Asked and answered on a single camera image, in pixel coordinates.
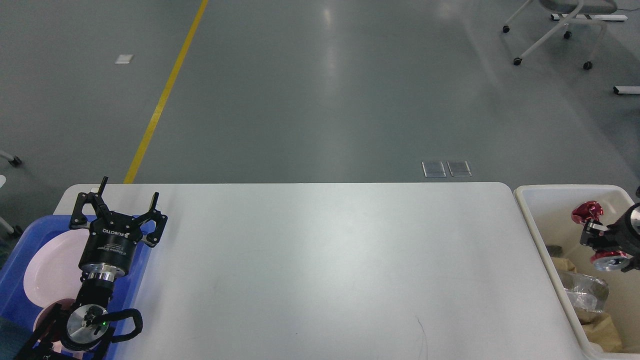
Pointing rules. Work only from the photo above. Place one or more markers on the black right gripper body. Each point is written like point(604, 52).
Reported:
point(625, 231)

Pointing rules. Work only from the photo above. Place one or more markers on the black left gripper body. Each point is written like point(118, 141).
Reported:
point(109, 252)

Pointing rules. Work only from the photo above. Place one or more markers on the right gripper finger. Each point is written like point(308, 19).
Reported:
point(633, 265)
point(593, 236)

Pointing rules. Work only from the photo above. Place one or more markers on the crushed red can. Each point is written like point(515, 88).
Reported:
point(607, 261)

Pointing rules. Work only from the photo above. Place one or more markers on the silver foil wrapper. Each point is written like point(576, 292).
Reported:
point(587, 293)

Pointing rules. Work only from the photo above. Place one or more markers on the pink plate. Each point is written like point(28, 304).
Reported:
point(53, 273)

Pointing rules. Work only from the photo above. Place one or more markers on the brown paper bag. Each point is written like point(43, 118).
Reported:
point(600, 329)
point(563, 264)

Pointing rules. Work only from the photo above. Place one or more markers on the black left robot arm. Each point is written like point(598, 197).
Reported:
point(87, 325)

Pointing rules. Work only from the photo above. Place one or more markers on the beige plastic bin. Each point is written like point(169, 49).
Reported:
point(547, 211)

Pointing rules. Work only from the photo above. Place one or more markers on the blue plastic tray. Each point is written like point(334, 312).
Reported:
point(18, 313)

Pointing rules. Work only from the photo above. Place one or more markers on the white bar on floor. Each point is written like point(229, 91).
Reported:
point(626, 90)

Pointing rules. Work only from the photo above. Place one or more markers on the right floor outlet plate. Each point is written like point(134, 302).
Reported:
point(459, 169)

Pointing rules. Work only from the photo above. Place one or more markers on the floor outlet plate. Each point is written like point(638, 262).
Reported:
point(434, 170)
point(459, 169)

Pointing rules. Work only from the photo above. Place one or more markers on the left floor outlet plate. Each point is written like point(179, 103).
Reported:
point(434, 170)

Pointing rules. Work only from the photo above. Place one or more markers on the white office chair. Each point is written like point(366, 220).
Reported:
point(573, 8)

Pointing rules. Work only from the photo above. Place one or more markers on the white rail behind chair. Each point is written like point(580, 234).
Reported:
point(598, 17)

